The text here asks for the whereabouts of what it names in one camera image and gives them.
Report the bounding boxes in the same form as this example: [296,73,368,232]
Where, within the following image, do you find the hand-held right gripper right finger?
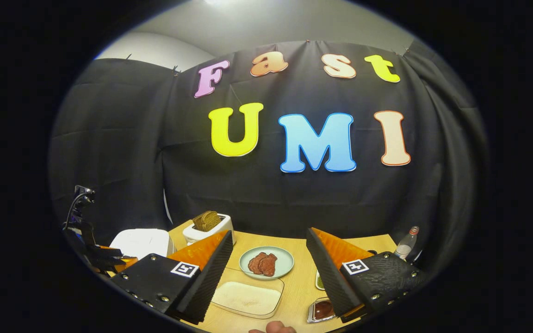
[306,228,427,323]

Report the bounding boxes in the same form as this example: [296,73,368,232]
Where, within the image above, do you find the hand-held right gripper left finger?
[109,230,234,324]

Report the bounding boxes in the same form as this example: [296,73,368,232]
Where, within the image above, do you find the brown wooden spoon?
[314,301,335,321]

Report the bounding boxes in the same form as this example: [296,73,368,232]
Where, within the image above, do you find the metal wire chopstick holder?
[307,297,336,323]

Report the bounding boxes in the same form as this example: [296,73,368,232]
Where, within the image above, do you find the clear tray of white rice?
[211,267,285,320]

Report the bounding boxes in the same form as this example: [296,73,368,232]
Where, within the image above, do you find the clear plastic water bottle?
[395,226,420,260]

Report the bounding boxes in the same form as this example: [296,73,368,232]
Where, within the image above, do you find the white toaster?
[183,214,236,246]

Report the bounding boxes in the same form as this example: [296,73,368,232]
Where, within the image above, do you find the pale green round plate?
[239,246,295,280]

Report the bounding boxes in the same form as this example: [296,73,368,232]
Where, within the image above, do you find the brown meat pieces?
[248,252,278,277]

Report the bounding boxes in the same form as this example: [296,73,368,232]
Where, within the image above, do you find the black backdrop cloth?
[49,41,489,273]

